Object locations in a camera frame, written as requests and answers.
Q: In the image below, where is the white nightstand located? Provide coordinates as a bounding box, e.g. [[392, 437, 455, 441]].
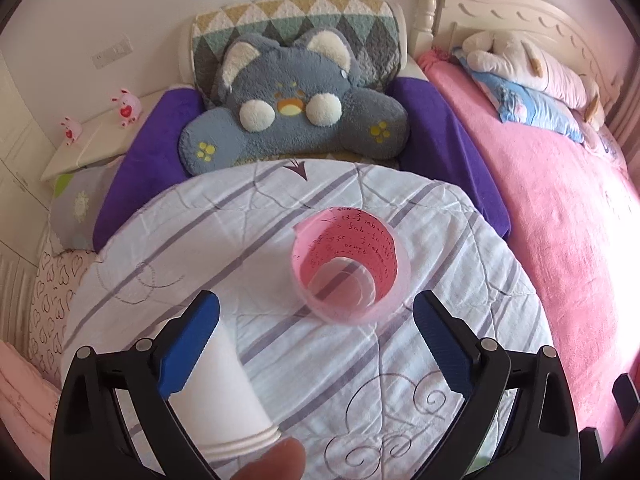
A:
[[41, 90, 167, 184]]

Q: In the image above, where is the pink bed sheet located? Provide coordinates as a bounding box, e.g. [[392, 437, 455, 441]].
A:
[[417, 49, 640, 443]]

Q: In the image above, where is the white bed headboard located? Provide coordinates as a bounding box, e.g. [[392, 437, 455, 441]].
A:
[[411, 0, 638, 128]]

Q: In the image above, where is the grey flower print pillow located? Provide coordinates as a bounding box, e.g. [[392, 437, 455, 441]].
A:
[[49, 164, 127, 252]]

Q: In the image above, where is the white wardrobe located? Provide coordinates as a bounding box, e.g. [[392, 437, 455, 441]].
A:
[[0, 50, 57, 263]]

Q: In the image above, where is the white paper cup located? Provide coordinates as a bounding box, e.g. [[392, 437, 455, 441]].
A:
[[167, 317, 281, 461]]

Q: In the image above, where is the pink pig toy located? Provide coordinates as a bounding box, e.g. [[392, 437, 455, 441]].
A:
[[59, 117, 84, 147], [110, 88, 144, 127]]

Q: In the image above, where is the white plush toy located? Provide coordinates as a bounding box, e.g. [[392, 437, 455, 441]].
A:
[[462, 30, 603, 123]]

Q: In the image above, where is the diamond pattern quilted cushion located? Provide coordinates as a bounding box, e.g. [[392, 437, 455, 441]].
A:
[[190, 0, 406, 98]]

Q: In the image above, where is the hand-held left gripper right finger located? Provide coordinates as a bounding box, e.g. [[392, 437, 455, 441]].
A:
[[412, 290, 581, 480]]

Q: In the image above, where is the white wall socket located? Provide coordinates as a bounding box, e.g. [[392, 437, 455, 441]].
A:
[[92, 35, 134, 69]]

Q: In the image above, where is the pink blanket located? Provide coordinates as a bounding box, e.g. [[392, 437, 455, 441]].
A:
[[0, 341, 64, 477]]

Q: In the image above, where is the person's right hand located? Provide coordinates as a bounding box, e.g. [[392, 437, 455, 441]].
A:
[[234, 436, 307, 480]]

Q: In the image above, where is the pink translucent cup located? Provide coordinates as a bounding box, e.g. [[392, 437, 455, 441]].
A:
[[290, 206, 412, 327]]

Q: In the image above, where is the grey cat plush pillow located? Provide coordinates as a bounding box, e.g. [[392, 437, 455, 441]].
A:
[[179, 27, 411, 177]]

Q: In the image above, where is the blue printed pillow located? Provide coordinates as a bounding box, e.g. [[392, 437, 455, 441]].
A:
[[451, 46, 587, 145]]

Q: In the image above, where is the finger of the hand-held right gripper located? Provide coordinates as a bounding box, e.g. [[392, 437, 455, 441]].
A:
[[579, 427, 608, 467], [612, 372, 640, 421]]

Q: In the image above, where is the purple blanket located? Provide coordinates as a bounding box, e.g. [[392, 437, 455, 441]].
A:
[[92, 77, 513, 252]]

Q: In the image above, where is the heart print sheet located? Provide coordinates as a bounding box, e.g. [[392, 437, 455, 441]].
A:
[[27, 246, 99, 377]]

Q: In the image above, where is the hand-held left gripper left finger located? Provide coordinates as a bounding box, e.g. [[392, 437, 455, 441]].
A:
[[50, 290, 223, 480]]

